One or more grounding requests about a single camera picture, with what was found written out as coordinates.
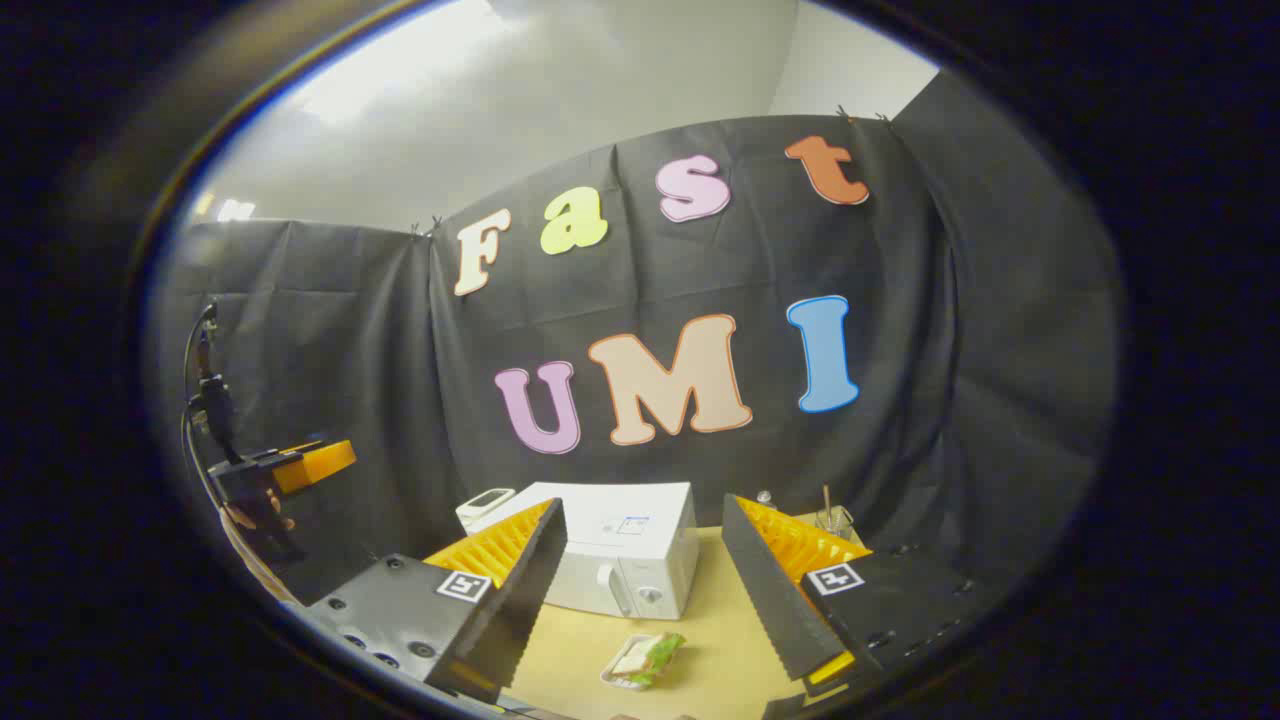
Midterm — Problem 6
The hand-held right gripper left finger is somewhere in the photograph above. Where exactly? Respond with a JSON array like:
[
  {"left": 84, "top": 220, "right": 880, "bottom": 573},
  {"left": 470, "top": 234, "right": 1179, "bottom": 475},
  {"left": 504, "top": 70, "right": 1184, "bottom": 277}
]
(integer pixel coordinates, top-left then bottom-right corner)
[{"left": 300, "top": 497, "right": 569, "bottom": 706}]

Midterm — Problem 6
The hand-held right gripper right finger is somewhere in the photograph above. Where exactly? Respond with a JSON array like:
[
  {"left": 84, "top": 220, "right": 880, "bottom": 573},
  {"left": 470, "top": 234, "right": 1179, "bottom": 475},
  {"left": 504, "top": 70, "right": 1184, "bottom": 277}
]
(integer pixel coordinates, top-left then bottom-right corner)
[{"left": 720, "top": 493, "right": 986, "bottom": 691}]

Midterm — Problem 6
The white microwave oven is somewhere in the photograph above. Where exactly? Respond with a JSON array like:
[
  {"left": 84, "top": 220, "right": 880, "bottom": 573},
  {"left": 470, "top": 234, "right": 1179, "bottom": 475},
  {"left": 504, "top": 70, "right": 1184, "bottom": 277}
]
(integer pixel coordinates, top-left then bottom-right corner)
[{"left": 500, "top": 481, "right": 701, "bottom": 621}]

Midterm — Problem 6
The sandwich with lettuce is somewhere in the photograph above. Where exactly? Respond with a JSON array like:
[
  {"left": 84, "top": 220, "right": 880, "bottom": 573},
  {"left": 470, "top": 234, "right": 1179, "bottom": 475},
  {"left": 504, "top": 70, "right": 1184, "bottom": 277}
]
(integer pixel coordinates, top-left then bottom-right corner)
[{"left": 612, "top": 632, "right": 687, "bottom": 691}]

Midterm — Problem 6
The white toaster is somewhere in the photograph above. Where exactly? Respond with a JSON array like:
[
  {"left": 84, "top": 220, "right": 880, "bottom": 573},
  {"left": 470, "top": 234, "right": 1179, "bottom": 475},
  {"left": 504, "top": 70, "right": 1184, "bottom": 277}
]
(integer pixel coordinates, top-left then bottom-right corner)
[{"left": 456, "top": 487, "right": 517, "bottom": 534}]

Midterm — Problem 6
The black backdrop cloth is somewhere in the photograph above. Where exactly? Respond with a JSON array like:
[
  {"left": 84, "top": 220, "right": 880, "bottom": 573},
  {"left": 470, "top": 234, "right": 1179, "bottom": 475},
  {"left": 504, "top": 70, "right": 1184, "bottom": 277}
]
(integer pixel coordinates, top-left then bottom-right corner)
[{"left": 150, "top": 70, "right": 1126, "bottom": 611}]

